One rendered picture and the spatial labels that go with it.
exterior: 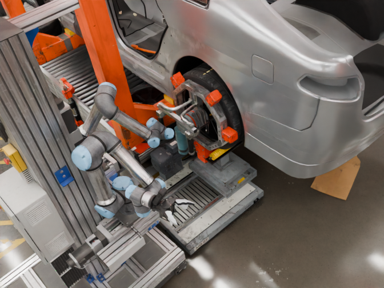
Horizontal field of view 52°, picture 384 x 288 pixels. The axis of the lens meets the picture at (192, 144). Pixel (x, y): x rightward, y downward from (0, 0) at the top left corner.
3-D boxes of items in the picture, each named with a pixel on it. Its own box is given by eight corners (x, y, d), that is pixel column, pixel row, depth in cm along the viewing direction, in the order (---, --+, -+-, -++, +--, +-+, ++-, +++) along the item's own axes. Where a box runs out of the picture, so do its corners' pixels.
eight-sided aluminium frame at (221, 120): (230, 157, 301) (226, 100, 264) (223, 162, 298) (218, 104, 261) (184, 125, 334) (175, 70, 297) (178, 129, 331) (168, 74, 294)
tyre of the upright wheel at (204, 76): (209, 122, 352) (264, 146, 304) (188, 135, 342) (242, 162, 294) (191, 52, 315) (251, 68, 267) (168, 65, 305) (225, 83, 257)
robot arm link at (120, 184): (140, 191, 241) (135, 176, 232) (126, 207, 234) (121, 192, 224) (125, 185, 247) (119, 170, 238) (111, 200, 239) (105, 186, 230)
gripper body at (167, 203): (178, 212, 196) (158, 203, 202) (176, 199, 191) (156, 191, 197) (169, 222, 191) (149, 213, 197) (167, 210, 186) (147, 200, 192)
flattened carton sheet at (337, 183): (363, 158, 361) (364, 155, 359) (345, 201, 329) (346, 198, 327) (330, 148, 374) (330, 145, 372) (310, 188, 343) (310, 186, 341)
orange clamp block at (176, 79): (186, 81, 295) (180, 71, 294) (178, 86, 292) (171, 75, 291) (183, 84, 301) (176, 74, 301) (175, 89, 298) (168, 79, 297)
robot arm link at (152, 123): (152, 125, 257) (164, 134, 263) (153, 114, 266) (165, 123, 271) (144, 131, 261) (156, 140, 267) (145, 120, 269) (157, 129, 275)
